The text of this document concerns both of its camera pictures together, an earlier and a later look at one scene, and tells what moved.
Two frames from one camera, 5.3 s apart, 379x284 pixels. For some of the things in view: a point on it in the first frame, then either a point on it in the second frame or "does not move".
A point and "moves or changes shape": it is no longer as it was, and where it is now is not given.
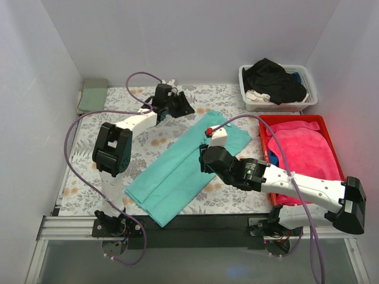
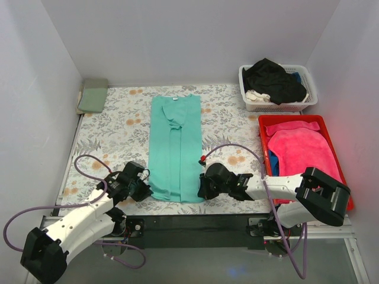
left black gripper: x=176 y=103 to x=141 y=189
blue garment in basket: x=298 y=77 does not move
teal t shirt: x=166 y=186 moves or changes shape
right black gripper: x=203 y=152 to x=204 y=186
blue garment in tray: x=273 y=158 does not move
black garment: x=274 y=80 does not move
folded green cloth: x=92 y=94 does not move
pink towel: x=308 y=151 does not move
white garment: x=254 y=96 does not move
